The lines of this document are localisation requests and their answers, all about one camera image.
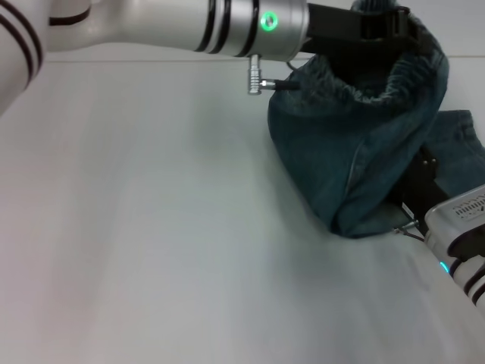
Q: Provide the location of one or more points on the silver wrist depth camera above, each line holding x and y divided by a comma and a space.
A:
454, 216

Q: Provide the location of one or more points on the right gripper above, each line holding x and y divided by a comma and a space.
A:
420, 189

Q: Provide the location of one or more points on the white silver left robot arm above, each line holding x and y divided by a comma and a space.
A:
151, 22

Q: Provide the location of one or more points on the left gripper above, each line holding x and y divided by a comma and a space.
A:
341, 34

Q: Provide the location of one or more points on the blue denim shorts cartoon print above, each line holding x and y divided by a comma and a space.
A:
322, 151

